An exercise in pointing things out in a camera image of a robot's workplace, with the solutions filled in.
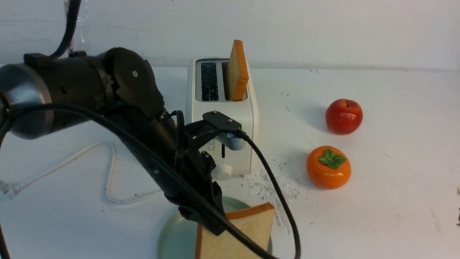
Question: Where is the white two-slot toaster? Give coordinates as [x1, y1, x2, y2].
[185, 58, 260, 181]

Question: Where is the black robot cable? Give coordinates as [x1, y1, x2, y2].
[0, 0, 302, 259]

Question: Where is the red apple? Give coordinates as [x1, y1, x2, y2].
[325, 99, 363, 135]

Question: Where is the orange persimmon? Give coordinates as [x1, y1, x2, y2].
[306, 146, 352, 190]

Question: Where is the toast slice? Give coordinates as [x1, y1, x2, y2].
[194, 202, 275, 259]
[224, 40, 249, 101]

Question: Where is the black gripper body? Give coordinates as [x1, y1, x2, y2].
[158, 146, 225, 235]

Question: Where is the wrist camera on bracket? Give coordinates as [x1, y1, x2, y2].
[185, 110, 246, 151]

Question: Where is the white power cord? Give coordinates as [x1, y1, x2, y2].
[0, 141, 166, 205]

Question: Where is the light green plate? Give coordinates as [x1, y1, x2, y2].
[157, 196, 275, 259]

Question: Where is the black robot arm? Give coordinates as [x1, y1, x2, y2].
[1, 48, 231, 235]

